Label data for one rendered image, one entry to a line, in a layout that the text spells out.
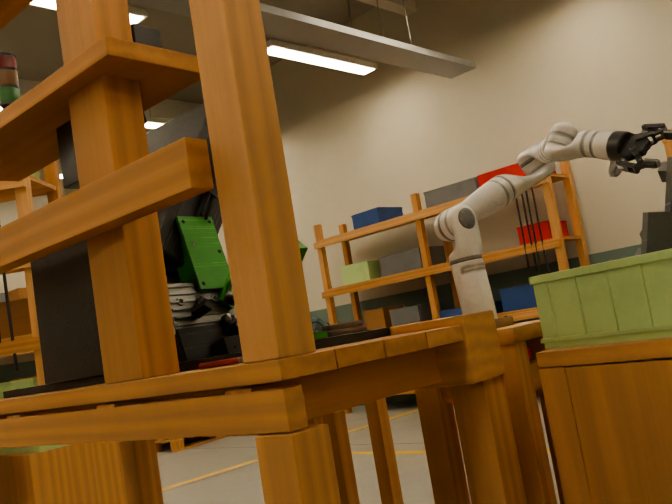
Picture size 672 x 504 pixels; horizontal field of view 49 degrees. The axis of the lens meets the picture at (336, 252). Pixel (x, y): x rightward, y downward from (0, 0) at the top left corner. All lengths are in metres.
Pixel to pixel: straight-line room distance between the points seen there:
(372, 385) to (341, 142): 7.81
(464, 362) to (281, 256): 0.57
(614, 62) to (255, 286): 6.40
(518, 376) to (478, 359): 0.24
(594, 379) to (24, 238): 1.27
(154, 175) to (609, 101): 6.29
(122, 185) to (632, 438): 1.12
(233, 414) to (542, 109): 6.60
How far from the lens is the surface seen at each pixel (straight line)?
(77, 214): 1.57
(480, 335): 1.68
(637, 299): 1.62
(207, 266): 1.94
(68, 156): 1.86
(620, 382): 1.62
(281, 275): 1.23
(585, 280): 1.69
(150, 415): 1.50
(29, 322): 4.61
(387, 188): 8.68
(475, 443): 1.72
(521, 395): 1.88
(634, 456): 1.65
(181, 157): 1.29
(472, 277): 2.03
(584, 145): 2.01
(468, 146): 8.05
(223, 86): 1.30
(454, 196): 7.43
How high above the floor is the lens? 0.90
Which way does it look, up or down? 6 degrees up
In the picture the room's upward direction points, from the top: 10 degrees counter-clockwise
